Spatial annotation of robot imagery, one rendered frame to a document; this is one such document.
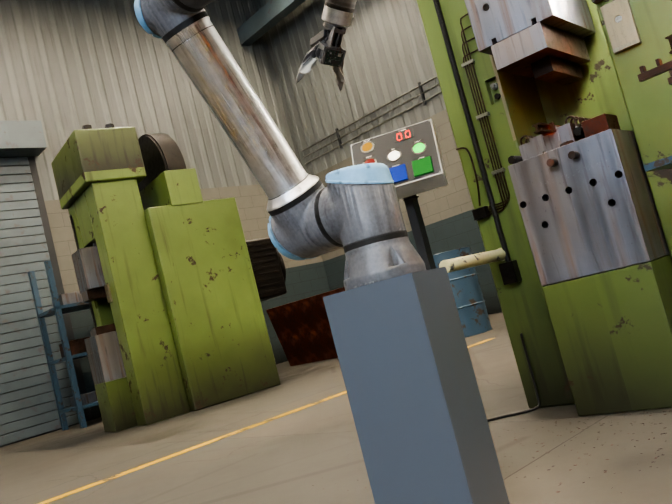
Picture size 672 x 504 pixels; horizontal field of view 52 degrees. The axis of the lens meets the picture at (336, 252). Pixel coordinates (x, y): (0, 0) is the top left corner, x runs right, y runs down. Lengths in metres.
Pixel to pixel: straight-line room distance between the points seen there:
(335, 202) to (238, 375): 5.47
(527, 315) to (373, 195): 1.41
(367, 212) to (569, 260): 1.14
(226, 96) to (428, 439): 0.87
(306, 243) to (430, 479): 0.60
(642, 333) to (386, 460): 1.19
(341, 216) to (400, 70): 9.41
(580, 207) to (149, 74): 9.74
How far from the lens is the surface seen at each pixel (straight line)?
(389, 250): 1.52
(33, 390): 9.66
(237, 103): 1.63
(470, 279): 7.21
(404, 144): 2.75
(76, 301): 9.01
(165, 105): 11.56
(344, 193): 1.55
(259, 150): 1.63
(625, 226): 2.45
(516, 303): 2.84
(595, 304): 2.51
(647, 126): 2.63
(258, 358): 7.07
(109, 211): 6.88
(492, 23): 2.74
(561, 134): 2.58
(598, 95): 3.06
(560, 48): 2.75
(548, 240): 2.54
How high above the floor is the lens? 0.56
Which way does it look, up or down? 5 degrees up
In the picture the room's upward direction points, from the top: 14 degrees counter-clockwise
